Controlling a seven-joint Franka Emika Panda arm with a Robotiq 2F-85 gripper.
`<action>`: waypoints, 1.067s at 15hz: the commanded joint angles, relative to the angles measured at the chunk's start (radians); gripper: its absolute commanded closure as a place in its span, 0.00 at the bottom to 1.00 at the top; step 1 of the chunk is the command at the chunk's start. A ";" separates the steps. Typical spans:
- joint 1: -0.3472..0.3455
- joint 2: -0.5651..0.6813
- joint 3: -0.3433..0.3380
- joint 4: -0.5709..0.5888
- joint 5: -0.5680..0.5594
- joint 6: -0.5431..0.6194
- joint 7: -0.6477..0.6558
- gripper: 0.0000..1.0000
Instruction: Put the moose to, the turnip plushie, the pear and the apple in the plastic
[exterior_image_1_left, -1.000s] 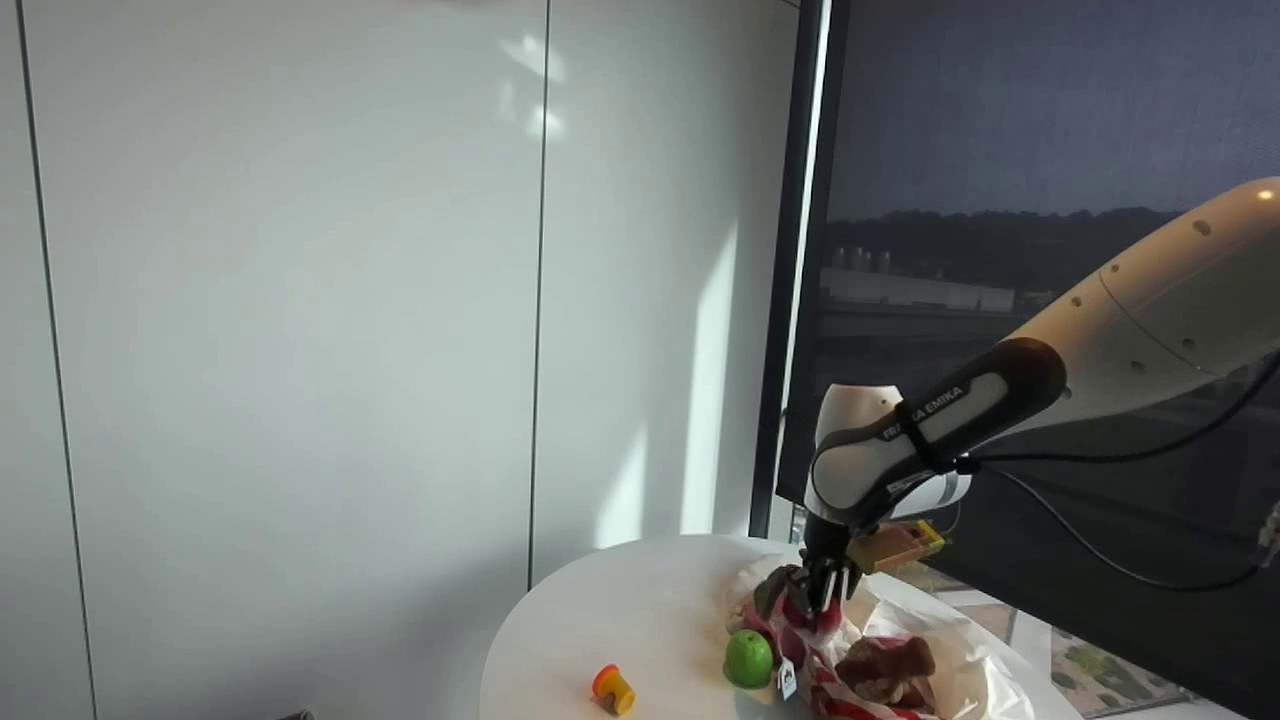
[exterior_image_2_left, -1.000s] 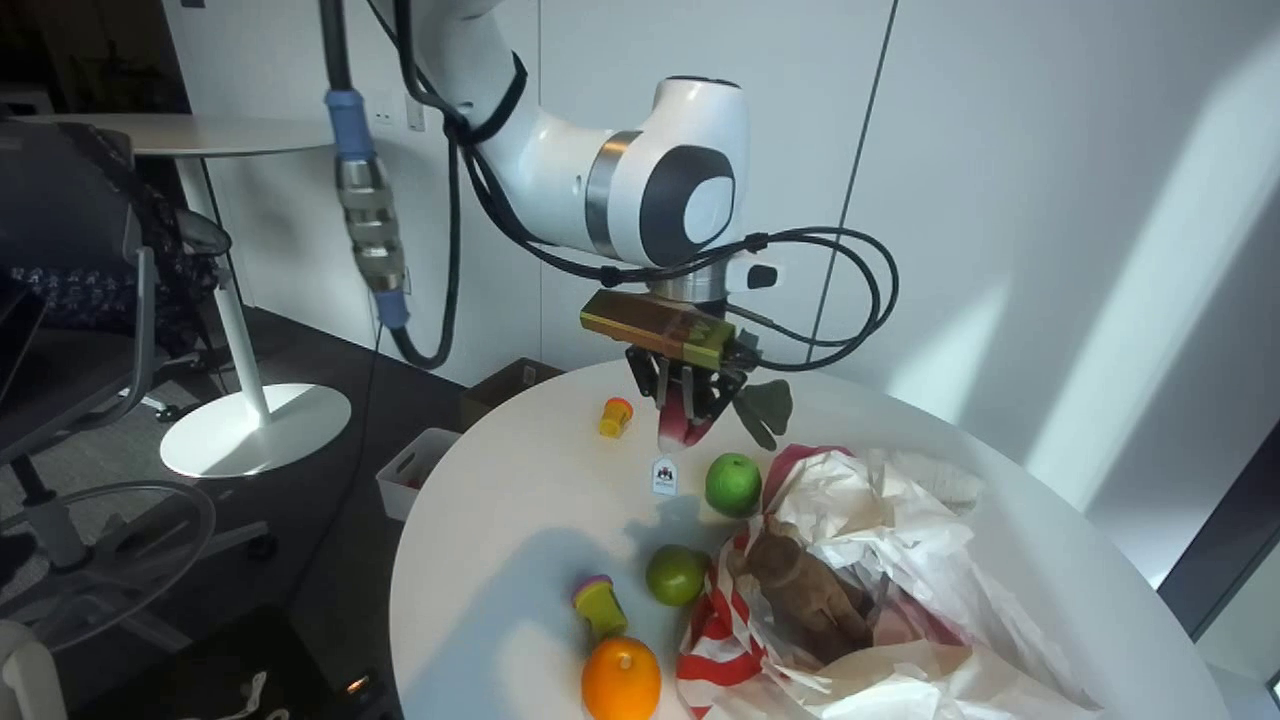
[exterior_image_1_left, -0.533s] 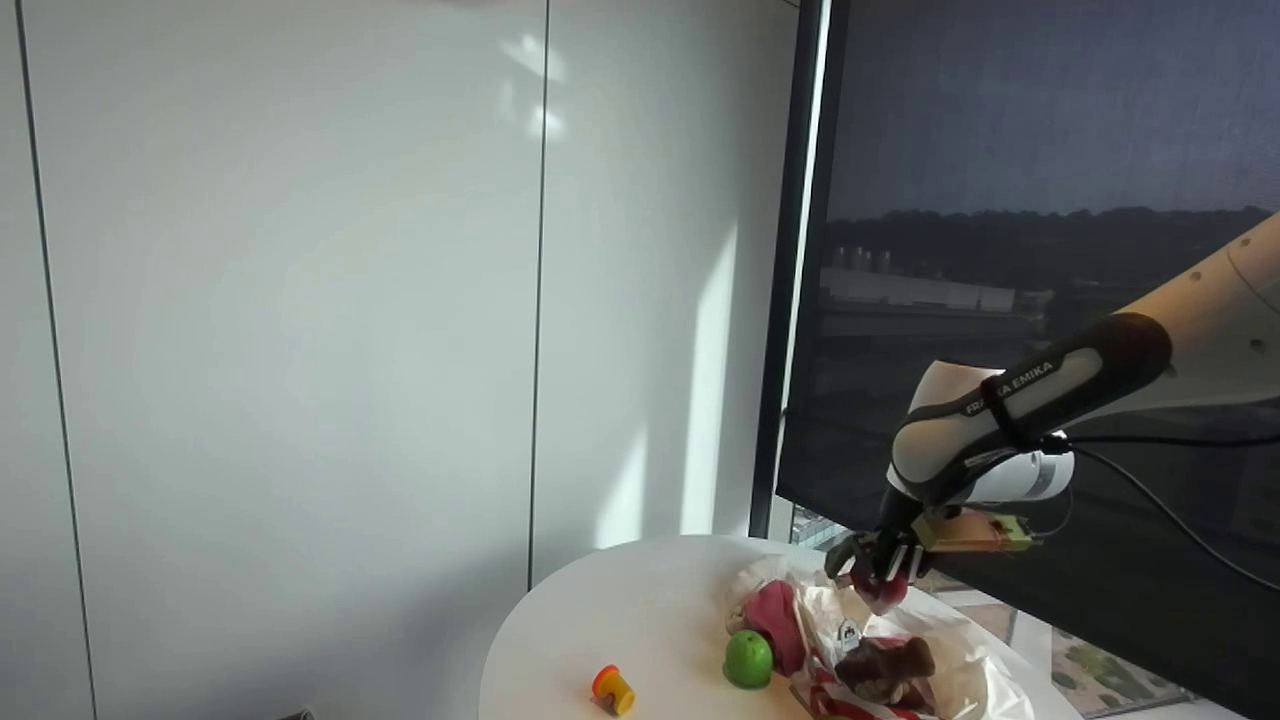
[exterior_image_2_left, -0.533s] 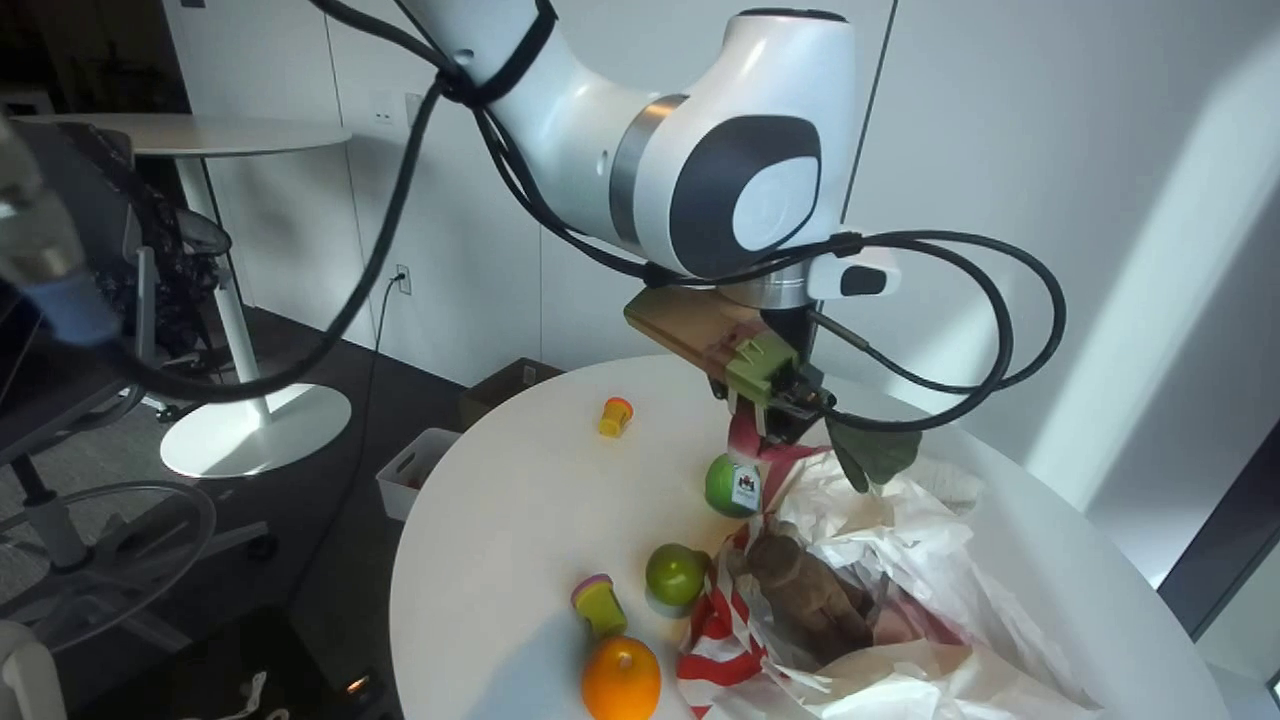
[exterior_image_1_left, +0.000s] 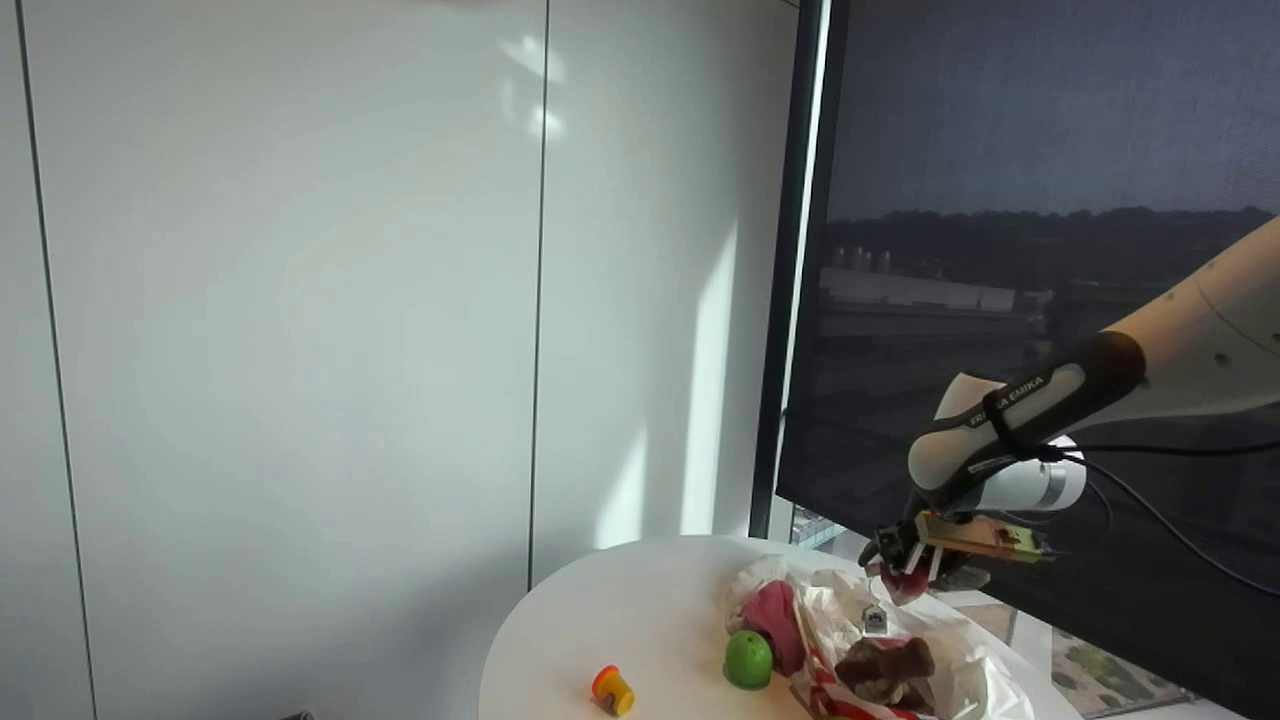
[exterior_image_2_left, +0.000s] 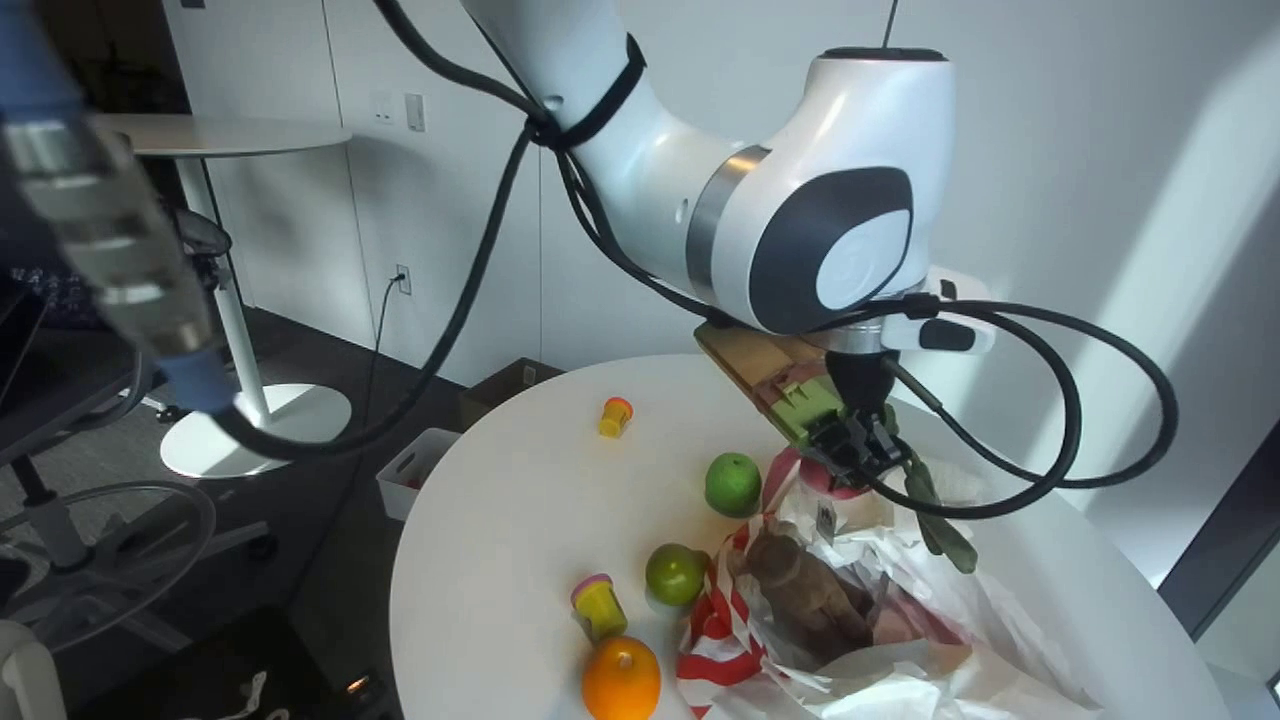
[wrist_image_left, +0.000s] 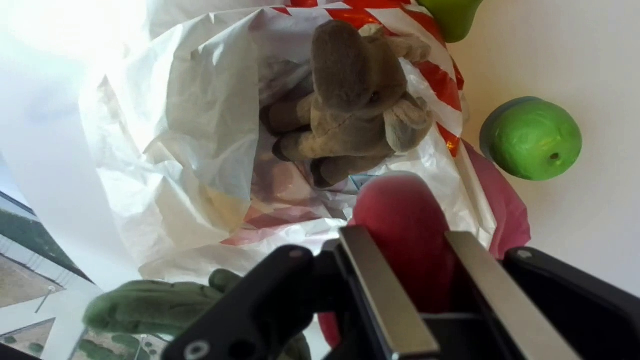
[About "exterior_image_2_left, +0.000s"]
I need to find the bright green apple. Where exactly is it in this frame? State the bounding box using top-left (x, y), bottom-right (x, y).
top-left (698, 449), bottom-right (766, 524)

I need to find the white pedestal table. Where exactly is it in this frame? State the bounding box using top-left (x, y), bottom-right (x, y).
top-left (83, 109), bottom-right (358, 485)

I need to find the white red plastic bag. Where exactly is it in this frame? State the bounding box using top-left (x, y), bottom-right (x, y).
top-left (673, 444), bottom-right (1111, 720)

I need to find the black foreground stand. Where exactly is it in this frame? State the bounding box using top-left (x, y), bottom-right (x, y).
top-left (0, 436), bottom-right (285, 720)

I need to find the white waste bin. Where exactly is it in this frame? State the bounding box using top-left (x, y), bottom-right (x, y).
top-left (371, 424), bottom-right (463, 524)

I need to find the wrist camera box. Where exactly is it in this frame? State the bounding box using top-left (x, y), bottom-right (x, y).
top-left (693, 319), bottom-right (853, 449)

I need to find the black looping camera cable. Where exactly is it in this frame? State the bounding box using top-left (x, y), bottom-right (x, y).
top-left (553, 126), bottom-right (1185, 524)

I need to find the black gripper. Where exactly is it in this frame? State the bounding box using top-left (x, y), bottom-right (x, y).
top-left (797, 376), bottom-right (920, 498)

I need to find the black cable with blue connector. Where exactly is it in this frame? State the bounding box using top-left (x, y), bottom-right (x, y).
top-left (0, 0), bottom-right (553, 463)

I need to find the brown moose plush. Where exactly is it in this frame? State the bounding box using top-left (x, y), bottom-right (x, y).
top-left (738, 529), bottom-right (888, 668)

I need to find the red turnip plushie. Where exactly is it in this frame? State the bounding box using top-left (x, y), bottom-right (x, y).
top-left (797, 449), bottom-right (982, 580)

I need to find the orange fruit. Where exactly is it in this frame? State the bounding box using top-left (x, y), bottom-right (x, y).
top-left (578, 632), bottom-right (666, 720)

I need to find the small yellow orange toy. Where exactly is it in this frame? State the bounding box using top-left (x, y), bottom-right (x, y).
top-left (593, 392), bottom-right (639, 444)

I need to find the dark green pear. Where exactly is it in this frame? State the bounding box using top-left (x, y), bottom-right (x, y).
top-left (645, 542), bottom-right (714, 616)

